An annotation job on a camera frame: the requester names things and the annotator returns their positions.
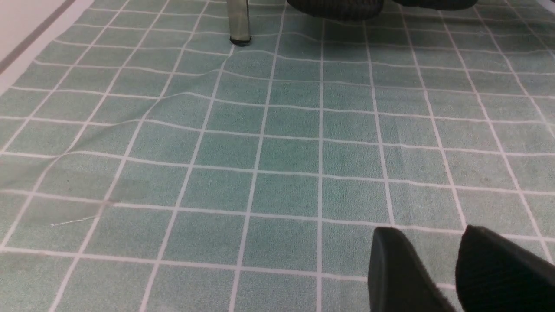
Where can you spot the black boot left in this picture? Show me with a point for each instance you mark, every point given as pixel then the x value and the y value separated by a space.
pixel 342 10

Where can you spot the metal shoe rack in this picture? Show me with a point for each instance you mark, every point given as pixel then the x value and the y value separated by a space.
pixel 239 26

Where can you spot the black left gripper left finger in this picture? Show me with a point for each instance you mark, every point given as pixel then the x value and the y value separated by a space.
pixel 397 280

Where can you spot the green checkered tablecloth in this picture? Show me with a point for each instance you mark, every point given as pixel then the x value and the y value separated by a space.
pixel 150 165

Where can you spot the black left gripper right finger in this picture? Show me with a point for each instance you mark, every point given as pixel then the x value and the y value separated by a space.
pixel 493 274

